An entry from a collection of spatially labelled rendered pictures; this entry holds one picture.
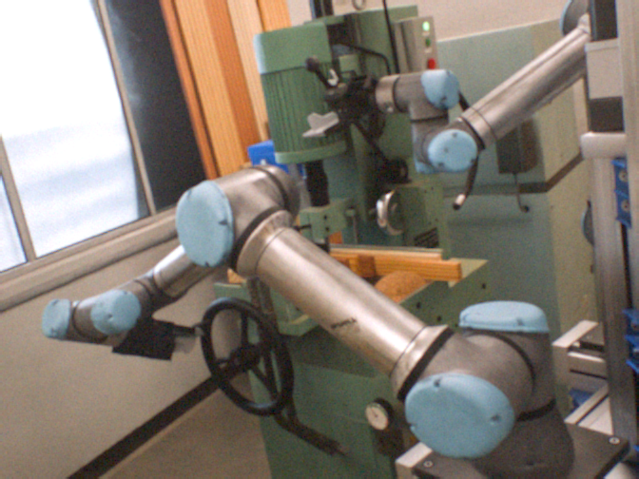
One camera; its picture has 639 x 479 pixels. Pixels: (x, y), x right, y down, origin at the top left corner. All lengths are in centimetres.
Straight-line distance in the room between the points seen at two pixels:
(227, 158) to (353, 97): 178
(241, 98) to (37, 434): 169
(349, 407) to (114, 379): 145
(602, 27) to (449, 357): 51
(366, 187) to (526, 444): 93
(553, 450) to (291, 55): 101
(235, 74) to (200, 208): 243
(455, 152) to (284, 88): 56
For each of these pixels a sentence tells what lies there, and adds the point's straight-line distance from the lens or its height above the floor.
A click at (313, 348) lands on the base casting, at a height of 76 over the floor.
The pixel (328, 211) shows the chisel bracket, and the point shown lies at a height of 106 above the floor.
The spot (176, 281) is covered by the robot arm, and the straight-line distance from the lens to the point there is 132.
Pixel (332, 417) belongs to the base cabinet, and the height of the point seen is 58.
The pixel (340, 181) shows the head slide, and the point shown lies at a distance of 181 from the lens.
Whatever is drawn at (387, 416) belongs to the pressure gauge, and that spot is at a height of 67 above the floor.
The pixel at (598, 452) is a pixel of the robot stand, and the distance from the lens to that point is 112.
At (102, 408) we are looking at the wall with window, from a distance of 296.
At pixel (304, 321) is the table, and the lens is 159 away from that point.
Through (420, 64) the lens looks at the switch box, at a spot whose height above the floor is 137.
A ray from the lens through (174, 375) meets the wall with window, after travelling 320.
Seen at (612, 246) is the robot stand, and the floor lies 109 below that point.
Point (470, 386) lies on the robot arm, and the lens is 85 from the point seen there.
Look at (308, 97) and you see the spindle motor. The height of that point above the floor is 134.
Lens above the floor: 143
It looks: 14 degrees down
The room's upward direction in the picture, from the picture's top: 10 degrees counter-clockwise
